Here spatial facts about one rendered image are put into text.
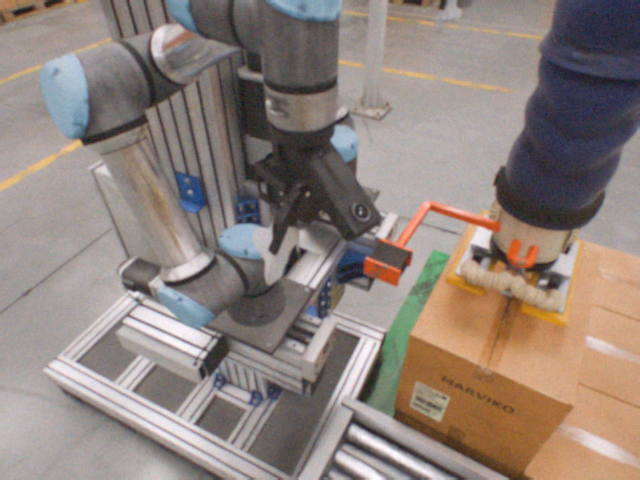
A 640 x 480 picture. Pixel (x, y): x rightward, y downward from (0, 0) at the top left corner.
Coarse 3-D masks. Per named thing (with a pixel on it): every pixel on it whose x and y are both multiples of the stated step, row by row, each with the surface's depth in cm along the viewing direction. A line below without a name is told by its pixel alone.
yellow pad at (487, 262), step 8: (472, 232) 126; (464, 248) 121; (472, 248) 120; (464, 256) 118; (472, 256) 116; (480, 256) 115; (488, 256) 118; (456, 264) 117; (480, 264) 116; (488, 264) 116; (456, 272) 114; (448, 280) 113; (456, 280) 112; (464, 280) 112; (464, 288) 112; (472, 288) 111; (480, 288) 110
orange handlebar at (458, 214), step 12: (432, 204) 116; (444, 204) 116; (420, 216) 112; (456, 216) 114; (468, 216) 112; (480, 216) 112; (408, 228) 109; (492, 228) 111; (408, 240) 107; (516, 240) 105; (516, 252) 103; (528, 252) 103; (516, 264) 101; (528, 264) 100
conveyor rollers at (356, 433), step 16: (352, 432) 137; (368, 432) 137; (368, 448) 135; (384, 448) 133; (400, 448) 134; (336, 464) 131; (352, 464) 129; (368, 464) 130; (400, 464) 131; (416, 464) 129
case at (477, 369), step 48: (576, 288) 127; (432, 336) 115; (480, 336) 115; (528, 336) 115; (576, 336) 115; (432, 384) 124; (480, 384) 113; (528, 384) 105; (576, 384) 105; (480, 432) 126; (528, 432) 115
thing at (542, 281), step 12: (576, 240) 124; (564, 252) 117; (576, 252) 119; (576, 264) 117; (540, 276) 113; (552, 276) 113; (576, 276) 114; (540, 288) 110; (552, 288) 109; (564, 288) 110; (564, 300) 107; (528, 312) 106; (540, 312) 105; (552, 312) 105; (564, 312) 105; (564, 324) 103
